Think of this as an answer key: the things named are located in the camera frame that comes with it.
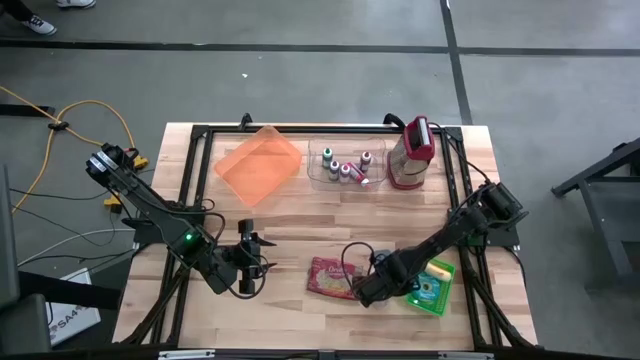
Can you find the white printed box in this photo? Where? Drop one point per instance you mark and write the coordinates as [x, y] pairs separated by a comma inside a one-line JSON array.
[[75, 320]]

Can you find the clear plastic bin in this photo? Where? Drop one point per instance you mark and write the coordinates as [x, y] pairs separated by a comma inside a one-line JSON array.
[[345, 147]]

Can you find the red popcorn packet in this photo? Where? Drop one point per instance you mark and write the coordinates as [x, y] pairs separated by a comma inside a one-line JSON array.
[[325, 277]]

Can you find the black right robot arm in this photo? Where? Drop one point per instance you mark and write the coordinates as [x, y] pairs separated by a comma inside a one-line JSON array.
[[450, 235]]

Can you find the green plastic basket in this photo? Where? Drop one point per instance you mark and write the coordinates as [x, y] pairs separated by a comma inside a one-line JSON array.
[[440, 302]]

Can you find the black metal workstation frame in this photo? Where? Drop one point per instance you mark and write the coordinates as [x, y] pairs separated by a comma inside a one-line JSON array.
[[600, 165]]

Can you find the black stand leg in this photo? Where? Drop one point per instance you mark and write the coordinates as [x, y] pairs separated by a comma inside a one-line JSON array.
[[25, 110]]

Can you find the steel box grater red trim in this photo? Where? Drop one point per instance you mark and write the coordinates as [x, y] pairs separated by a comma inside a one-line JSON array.
[[407, 165]]

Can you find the violet-capped colour bottle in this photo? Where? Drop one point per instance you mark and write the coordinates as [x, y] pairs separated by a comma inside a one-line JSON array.
[[334, 172]]

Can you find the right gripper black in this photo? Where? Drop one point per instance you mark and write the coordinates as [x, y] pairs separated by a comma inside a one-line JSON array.
[[380, 282]]

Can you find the black metal table frame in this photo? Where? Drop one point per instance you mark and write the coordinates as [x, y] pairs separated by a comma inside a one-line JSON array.
[[350, 129]]

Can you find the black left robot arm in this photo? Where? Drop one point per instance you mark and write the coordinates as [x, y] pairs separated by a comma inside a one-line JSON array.
[[150, 210]]

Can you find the orange translucent tray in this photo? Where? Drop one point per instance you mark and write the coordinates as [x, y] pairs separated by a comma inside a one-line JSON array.
[[260, 165]]

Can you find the orange-capped colour bottle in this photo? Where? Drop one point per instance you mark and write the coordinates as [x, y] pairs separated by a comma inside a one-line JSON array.
[[357, 174]]

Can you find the person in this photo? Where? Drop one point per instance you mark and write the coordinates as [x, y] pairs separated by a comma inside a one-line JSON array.
[[37, 25]]

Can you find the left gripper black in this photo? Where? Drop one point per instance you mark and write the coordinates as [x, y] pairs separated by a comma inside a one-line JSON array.
[[245, 257]]

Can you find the green-capped colour bottle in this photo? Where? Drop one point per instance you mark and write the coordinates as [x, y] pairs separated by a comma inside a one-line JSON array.
[[327, 159]]

